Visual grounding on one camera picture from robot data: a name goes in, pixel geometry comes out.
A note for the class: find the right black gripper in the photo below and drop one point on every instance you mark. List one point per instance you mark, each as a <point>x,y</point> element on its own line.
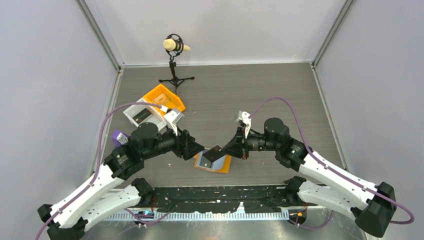
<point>238,147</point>

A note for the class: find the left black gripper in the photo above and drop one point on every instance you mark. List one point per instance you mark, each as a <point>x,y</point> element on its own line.
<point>185,147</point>

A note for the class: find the black credit card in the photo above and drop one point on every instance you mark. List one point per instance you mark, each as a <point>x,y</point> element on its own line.
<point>214,153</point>
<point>205,163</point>

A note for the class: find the orange leather card holder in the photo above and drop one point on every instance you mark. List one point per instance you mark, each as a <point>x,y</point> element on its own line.
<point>222,165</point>

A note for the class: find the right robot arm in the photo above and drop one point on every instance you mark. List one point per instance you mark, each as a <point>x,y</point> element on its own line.
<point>368,204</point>

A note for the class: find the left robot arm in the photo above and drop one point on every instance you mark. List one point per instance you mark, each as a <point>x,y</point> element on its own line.
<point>76,214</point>

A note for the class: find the card in orange bin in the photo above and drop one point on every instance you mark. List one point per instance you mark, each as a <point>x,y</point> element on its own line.
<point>161,99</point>

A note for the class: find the black card in white bin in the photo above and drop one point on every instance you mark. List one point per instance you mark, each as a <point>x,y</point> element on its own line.
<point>142,115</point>

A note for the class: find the orange plastic bin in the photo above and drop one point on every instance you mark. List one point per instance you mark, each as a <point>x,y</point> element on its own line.
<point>175,101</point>

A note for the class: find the white plastic bin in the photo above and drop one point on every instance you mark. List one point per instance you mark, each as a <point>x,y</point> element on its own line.
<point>155,118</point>

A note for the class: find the purple plastic bin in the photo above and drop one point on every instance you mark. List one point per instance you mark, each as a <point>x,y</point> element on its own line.
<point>119,138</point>

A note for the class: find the black microphone tripod stand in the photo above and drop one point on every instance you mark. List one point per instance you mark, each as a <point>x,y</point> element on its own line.
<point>175,81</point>

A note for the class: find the beige microphone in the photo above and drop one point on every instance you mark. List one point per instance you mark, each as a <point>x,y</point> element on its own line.
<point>174,45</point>

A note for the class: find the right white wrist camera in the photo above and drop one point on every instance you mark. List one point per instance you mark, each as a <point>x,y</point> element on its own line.
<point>243,118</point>

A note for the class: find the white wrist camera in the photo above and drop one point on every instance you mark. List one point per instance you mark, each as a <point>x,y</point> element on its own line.
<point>243,118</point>
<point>170,120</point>

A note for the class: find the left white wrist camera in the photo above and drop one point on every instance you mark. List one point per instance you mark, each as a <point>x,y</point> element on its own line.
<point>170,120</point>

